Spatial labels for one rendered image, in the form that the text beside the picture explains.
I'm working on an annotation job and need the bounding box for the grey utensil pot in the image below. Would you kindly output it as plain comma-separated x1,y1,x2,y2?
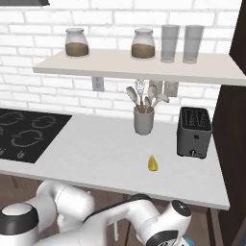
133,106,156,136

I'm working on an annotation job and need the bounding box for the small wooden spoon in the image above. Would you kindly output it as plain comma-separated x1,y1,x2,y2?
143,96,153,114

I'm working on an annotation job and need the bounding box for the metal whisk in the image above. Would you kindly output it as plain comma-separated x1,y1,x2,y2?
135,79,146,103

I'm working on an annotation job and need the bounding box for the wooden spatula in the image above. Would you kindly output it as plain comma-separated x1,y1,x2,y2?
151,92,170,110

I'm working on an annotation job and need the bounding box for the yellow lemon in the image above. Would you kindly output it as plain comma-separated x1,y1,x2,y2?
147,154,160,173

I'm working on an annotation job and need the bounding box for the grey toaster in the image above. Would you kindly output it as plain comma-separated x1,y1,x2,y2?
176,106,213,160

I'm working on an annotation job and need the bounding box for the glass jar with brown contents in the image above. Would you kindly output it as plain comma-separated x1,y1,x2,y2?
64,27,90,59
130,28,157,61

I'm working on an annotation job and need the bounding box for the clear drinking glass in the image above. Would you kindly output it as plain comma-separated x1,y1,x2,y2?
182,24,205,65
160,24,181,64

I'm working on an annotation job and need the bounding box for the black hob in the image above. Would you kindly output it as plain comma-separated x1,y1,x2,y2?
0,108,73,164

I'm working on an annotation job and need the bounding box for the dark tall cabinet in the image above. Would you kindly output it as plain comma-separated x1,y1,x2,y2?
210,0,246,246

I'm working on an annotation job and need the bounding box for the brown cabinet front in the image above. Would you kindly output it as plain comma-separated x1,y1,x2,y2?
0,173,225,246

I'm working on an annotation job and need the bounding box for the dark range hood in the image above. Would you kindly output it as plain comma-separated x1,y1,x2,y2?
0,0,51,7

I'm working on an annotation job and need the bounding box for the white wall outlet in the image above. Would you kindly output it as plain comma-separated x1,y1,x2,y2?
91,76,106,93
148,80,164,94
163,81,180,98

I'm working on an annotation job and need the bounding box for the white wall shelf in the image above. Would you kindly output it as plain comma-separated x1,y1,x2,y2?
32,48,246,87

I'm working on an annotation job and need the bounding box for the white cabinet handle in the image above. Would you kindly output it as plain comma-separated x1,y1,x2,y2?
112,222,120,241

